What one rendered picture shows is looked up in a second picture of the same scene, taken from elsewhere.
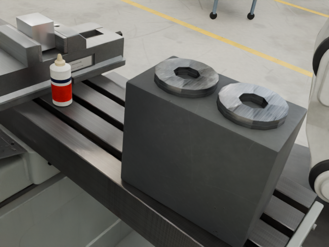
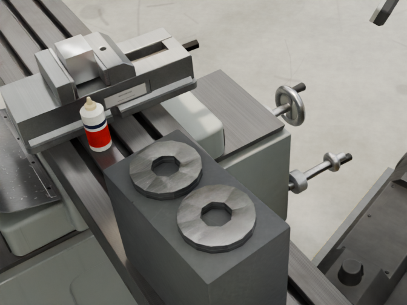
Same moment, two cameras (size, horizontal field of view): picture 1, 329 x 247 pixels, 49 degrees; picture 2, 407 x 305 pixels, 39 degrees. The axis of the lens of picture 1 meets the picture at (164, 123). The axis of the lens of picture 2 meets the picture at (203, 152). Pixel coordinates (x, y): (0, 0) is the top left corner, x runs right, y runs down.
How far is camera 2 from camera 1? 0.40 m
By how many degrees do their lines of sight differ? 22
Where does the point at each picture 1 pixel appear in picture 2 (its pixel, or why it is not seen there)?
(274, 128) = (224, 252)
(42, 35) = (80, 66)
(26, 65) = (60, 103)
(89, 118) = not seen: hidden behind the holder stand
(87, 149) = (105, 213)
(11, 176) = (49, 221)
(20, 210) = (65, 256)
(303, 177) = not seen: outside the picture
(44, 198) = (94, 244)
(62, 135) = (86, 192)
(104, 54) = (163, 78)
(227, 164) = (182, 279)
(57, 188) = not seen: hidden behind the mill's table
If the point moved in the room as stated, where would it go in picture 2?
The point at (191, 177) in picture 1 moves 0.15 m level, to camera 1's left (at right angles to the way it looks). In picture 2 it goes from (165, 279) to (65, 245)
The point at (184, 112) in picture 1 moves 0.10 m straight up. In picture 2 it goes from (143, 218) to (129, 158)
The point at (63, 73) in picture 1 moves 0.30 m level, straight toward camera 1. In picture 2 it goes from (92, 118) to (45, 270)
